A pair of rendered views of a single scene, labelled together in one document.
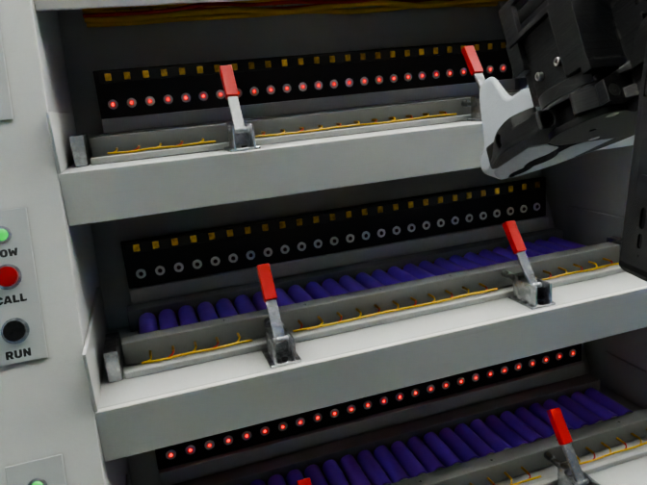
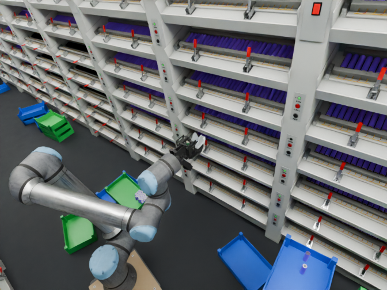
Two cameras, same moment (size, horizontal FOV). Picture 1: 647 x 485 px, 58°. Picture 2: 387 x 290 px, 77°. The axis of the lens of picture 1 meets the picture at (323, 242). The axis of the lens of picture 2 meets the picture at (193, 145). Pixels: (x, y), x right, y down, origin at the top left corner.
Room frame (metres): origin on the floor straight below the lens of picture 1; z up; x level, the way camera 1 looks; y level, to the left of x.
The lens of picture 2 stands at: (-0.07, -0.86, 1.58)
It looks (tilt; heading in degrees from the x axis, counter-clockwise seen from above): 41 degrees down; 61
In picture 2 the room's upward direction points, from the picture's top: 9 degrees counter-clockwise
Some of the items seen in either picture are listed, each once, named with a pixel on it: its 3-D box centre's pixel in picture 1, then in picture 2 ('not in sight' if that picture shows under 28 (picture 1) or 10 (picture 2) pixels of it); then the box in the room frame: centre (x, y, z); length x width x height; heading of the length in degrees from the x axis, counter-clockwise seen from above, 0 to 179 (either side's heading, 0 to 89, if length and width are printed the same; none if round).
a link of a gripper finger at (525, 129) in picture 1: (541, 128); not in sight; (0.32, -0.13, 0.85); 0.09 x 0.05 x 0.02; 16
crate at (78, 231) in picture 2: not in sight; (78, 227); (-0.38, 0.50, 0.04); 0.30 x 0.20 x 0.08; 83
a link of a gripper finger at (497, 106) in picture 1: (499, 123); (195, 137); (0.36, -0.12, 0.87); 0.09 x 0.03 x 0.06; 16
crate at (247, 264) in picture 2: not in sight; (245, 262); (0.41, -0.44, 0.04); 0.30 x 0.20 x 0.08; 89
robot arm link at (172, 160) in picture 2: not in sight; (169, 163); (0.19, -0.19, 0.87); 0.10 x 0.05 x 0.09; 106
